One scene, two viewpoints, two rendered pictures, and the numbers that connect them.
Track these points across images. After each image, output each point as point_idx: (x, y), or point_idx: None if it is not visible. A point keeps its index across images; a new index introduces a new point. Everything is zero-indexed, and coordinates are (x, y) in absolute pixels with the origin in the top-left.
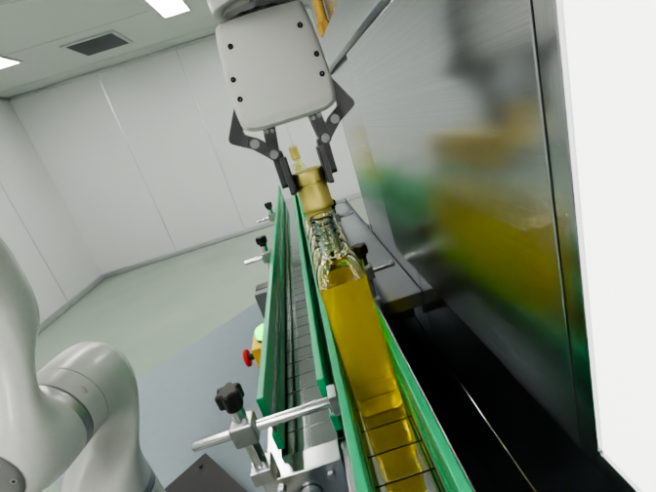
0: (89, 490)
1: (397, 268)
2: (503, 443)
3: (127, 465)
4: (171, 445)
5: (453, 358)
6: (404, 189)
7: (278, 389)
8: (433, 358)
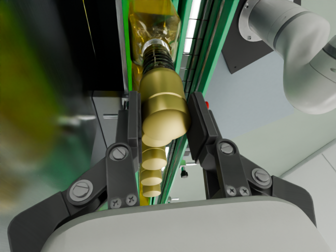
0: (318, 28)
1: (104, 127)
2: None
3: (295, 38)
4: (243, 87)
5: (88, 45)
6: (53, 124)
7: (210, 33)
8: (103, 72)
